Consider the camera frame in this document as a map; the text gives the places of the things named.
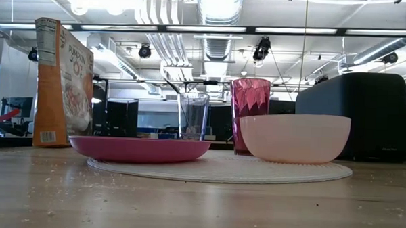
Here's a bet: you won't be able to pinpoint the clear drinking glass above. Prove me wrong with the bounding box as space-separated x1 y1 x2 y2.
176 91 210 142

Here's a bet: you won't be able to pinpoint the red faceted plastic cup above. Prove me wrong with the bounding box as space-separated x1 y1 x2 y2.
227 77 272 157

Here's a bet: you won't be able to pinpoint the white round woven placemat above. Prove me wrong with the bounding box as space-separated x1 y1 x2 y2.
87 145 354 187

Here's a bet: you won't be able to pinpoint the pink plastic plate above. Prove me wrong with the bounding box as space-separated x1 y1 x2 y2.
68 135 212 166

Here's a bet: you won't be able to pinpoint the pale pink bowl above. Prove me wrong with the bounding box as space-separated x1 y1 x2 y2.
238 111 352 166

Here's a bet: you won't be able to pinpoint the pumpkin cereal box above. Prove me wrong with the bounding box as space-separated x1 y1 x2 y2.
30 16 97 150

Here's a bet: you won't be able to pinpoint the black partition panels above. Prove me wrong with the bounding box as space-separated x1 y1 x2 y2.
91 85 139 138

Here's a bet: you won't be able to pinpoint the black ceiling spotlight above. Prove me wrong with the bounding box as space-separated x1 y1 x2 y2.
382 51 399 65
252 35 273 62
139 43 152 60
314 74 330 86
28 45 39 62

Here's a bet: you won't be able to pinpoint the black overhead rig beam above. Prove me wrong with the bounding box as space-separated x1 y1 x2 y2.
0 16 406 43

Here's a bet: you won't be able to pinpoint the black toaster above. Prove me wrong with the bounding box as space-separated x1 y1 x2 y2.
293 69 406 163

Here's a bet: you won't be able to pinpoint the dark computer monitor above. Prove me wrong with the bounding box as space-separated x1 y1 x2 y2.
1 95 35 120

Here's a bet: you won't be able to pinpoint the red bar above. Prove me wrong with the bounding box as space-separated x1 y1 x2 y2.
0 107 21 124

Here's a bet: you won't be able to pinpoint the thin hanging cord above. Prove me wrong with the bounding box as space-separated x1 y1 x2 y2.
298 0 310 93

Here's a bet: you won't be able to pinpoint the black cable loop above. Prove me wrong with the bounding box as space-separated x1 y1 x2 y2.
0 115 27 138

